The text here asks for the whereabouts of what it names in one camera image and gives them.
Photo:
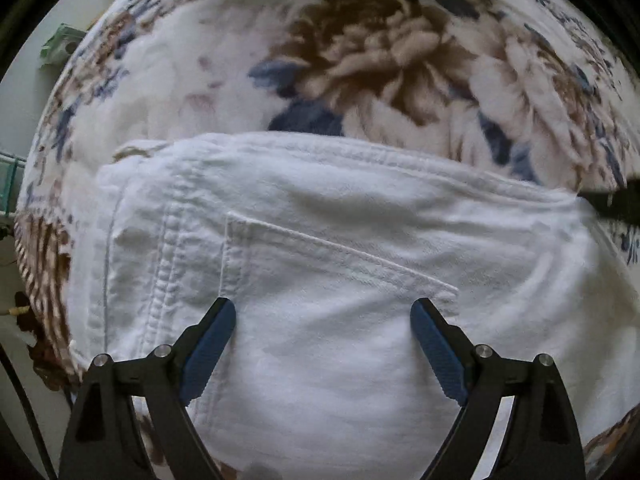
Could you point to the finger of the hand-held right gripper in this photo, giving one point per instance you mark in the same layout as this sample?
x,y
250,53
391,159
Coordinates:
x,y
612,202

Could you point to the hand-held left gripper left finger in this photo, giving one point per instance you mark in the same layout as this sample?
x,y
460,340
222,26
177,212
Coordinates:
x,y
210,347

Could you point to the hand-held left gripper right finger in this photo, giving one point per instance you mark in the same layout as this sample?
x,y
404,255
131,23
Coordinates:
x,y
440,347

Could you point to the white pants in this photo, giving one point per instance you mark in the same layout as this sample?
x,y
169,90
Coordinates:
x,y
325,260

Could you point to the floral printed blanket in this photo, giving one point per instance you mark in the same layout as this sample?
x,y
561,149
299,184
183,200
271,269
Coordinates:
x,y
380,65

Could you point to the green packet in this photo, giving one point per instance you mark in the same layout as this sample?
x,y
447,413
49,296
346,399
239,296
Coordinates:
x,y
60,42

